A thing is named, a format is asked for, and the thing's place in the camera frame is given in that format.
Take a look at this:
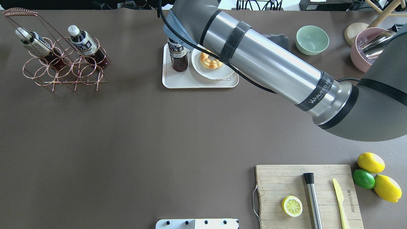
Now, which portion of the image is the tea bottle white cap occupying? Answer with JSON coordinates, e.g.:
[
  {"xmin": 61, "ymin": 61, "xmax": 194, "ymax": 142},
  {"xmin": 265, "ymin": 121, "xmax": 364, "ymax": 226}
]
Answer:
[{"xmin": 167, "ymin": 38, "xmax": 189, "ymax": 72}]

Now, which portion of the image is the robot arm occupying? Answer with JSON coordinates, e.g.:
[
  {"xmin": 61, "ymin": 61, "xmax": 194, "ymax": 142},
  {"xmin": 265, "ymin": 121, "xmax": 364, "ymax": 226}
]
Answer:
[{"xmin": 158, "ymin": 0, "xmax": 407, "ymax": 142}]

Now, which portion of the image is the white rectangular tray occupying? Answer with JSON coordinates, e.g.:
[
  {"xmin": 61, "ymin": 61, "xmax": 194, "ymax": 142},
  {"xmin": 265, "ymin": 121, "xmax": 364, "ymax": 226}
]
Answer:
[{"xmin": 162, "ymin": 44, "xmax": 239, "ymax": 89}]

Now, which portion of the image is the tea bottle in rack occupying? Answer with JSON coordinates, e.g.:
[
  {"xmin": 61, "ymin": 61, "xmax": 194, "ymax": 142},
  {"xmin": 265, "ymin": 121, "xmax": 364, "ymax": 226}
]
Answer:
[
  {"xmin": 15, "ymin": 27, "xmax": 66, "ymax": 71},
  {"xmin": 67, "ymin": 25, "xmax": 108, "ymax": 69}
]

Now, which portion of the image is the white round plate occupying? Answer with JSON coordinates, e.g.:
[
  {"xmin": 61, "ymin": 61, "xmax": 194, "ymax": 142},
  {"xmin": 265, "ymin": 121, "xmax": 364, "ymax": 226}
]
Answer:
[{"xmin": 191, "ymin": 49, "xmax": 234, "ymax": 80}]

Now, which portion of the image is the wooden cutting board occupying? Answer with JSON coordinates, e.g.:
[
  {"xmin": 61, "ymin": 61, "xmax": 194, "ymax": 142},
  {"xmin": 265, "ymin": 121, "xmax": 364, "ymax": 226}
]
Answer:
[{"xmin": 256, "ymin": 165, "xmax": 364, "ymax": 229}]

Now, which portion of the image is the grey folded cloth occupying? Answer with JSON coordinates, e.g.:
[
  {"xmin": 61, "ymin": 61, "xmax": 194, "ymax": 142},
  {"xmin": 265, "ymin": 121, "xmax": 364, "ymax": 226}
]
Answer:
[{"xmin": 263, "ymin": 34, "xmax": 290, "ymax": 52}]

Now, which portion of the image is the steel muddler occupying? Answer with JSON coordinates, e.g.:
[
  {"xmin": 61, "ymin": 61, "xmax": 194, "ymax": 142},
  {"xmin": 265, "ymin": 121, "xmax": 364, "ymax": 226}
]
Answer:
[{"xmin": 303, "ymin": 172, "xmax": 323, "ymax": 229}]

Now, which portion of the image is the half lemon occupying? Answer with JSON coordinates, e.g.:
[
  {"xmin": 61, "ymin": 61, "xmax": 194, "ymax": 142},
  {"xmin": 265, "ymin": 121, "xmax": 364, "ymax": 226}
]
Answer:
[{"xmin": 282, "ymin": 195, "xmax": 303, "ymax": 217}]

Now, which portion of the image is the green bowl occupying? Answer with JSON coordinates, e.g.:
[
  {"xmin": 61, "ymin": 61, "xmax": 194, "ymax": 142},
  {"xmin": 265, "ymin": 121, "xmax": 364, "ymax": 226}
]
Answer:
[{"xmin": 295, "ymin": 25, "xmax": 329, "ymax": 55}]

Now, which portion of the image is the yellow-green plastic knife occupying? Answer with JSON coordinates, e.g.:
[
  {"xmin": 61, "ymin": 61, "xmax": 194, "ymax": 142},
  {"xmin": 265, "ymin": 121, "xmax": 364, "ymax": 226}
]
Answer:
[{"xmin": 332, "ymin": 178, "xmax": 350, "ymax": 229}]

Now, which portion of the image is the green lime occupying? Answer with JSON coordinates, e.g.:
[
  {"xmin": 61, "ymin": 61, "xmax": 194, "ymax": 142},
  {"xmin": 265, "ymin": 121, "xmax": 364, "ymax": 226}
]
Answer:
[{"xmin": 352, "ymin": 169, "xmax": 376, "ymax": 189}]

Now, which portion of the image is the yellow lemon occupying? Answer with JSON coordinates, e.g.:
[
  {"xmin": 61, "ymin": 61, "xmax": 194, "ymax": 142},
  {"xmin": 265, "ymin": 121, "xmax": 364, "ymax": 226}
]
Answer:
[
  {"xmin": 374, "ymin": 175, "xmax": 402, "ymax": 203},
  {"xmin": 357, "ymin": 152, "xmax": 385, "ymax": 173}
]

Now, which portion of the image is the clear ice cubes pile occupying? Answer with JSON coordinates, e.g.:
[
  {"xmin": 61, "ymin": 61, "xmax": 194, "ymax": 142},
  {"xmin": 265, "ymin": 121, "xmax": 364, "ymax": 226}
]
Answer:
[{"xmin": 358, "ymin": 32, "xmax": 387, "ymax": 61}]

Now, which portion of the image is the metal ice scoop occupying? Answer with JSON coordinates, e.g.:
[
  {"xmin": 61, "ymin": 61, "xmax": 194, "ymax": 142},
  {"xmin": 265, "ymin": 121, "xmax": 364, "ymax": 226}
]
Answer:
[{"xmin": 360, "ymin": 31, "xmax": 397, "ymax": 59}]

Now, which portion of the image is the pink bowl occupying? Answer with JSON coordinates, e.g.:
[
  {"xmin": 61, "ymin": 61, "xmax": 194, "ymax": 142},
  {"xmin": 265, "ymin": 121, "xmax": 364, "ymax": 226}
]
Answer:
[{"xmin": 350, "ymin": 27, "xmax": 388, "ymax": 73}]

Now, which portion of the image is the braided ring bread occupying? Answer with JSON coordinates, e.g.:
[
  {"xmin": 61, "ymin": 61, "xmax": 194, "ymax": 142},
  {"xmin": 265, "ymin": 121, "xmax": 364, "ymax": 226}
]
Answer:
[{"xmin": 199, "ymin": 52, "xmax": 223, "ymax": 70}]

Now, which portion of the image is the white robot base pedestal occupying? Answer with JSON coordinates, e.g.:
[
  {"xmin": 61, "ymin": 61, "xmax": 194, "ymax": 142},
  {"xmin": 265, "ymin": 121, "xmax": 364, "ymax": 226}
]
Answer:
[{"xmin": 155, "ymin": 218, "xmax": 239, "ymax": 229}]

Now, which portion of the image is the copper wire bottle rack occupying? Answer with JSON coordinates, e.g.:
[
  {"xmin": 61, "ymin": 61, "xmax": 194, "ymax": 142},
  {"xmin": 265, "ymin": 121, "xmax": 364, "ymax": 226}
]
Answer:
[{"xmin": 3, "ymin": 8, "xmax": 111, "ymax": 92}]

